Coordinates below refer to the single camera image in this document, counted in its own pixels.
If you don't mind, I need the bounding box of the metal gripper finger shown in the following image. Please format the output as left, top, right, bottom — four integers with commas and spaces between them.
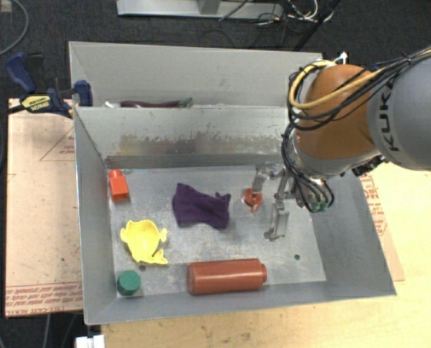
263, 202, 291, 242
251, 162, 279, 196

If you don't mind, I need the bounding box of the small red toy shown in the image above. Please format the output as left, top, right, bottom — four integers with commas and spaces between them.
242, 188, 264, 214

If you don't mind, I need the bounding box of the purple cloth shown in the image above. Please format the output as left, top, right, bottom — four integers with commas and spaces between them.
171, 182, 232, 231

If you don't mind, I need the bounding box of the grey metal bin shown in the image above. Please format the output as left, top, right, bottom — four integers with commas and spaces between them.
68, 41, 398, 326

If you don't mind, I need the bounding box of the red-brown plastic bottle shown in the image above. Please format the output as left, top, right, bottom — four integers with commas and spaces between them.
186, 257, 268, 297

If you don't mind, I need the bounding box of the yellow toy duck dish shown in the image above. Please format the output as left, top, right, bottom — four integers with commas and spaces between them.
119, 219, 170, 266

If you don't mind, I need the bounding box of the orange small bottle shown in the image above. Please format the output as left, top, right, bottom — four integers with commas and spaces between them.
107, 169, 131, 202

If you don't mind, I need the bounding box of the green hexagonal block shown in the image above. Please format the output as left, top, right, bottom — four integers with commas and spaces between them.
115, 270, 143, 298

